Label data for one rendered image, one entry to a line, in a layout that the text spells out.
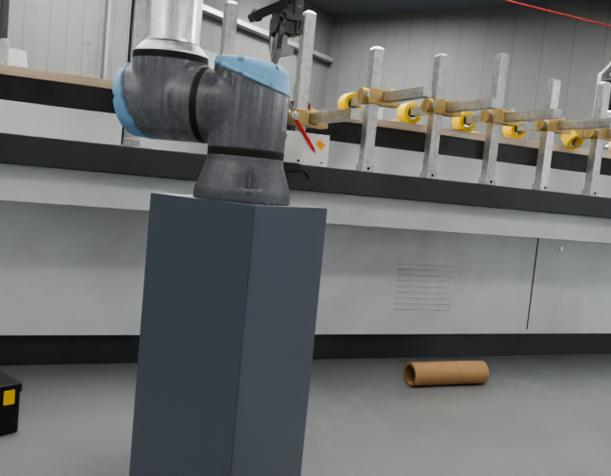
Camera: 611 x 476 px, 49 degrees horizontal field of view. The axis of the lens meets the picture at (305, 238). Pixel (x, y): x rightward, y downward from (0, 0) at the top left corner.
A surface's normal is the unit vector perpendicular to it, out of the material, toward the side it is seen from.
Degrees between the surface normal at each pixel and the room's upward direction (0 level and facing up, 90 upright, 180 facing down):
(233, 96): 90
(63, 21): 90
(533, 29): 90
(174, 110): 106
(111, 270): 90
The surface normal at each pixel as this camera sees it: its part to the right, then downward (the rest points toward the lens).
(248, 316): 0.84, 0.13
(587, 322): 0.40, 0.11
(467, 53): -0.53, 0.02
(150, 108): -0.29, 0.35
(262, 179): 0.49, -0.22
